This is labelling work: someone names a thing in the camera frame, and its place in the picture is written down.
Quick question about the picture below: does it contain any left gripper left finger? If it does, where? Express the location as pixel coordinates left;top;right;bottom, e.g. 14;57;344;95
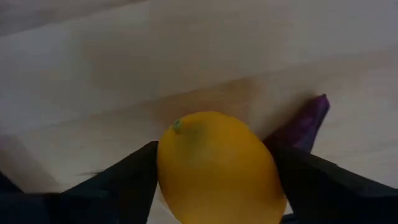
58;141;159;224

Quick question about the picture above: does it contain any yellow lemon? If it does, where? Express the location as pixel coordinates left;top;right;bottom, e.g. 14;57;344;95
156;111;287;224

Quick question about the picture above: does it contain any small purple eggplant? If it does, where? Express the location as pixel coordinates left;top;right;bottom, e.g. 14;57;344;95
262;93;330;153

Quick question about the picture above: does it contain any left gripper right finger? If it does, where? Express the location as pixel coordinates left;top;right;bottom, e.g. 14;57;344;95
270;144;398;224

